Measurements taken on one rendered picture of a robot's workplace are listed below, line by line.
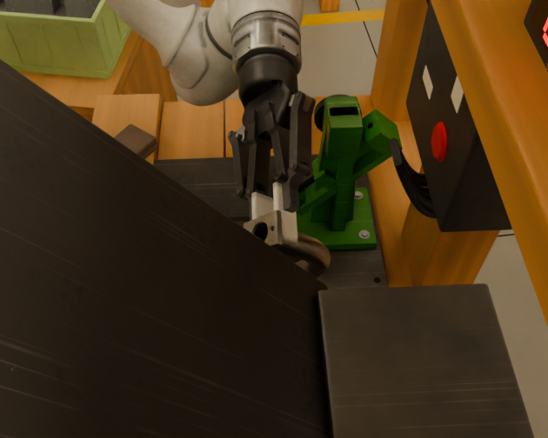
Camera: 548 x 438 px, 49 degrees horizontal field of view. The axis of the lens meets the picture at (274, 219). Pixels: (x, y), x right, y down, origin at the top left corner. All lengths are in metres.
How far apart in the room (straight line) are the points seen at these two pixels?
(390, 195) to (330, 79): 1.66
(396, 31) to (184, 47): 0.44
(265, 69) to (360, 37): 2.33
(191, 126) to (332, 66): 1.64
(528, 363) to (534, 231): 1.77
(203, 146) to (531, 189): 0.98
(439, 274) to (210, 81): 0.47
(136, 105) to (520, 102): 1.05
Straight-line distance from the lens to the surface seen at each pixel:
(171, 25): 0.91
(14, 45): 1.64
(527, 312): 2.19
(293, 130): 0.69
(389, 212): 1.16
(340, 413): 0.57
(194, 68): 0.91
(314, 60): 2.90
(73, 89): 1.60
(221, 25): 0.85
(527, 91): 0.39
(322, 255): 0.72
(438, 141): 0.53
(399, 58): 1.22
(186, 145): 1.26
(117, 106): 1.35
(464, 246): 0.94
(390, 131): 0.94
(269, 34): 0.76
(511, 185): 0.36
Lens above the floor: 1.78
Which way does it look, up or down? 53 degrees down
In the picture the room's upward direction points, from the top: straight up
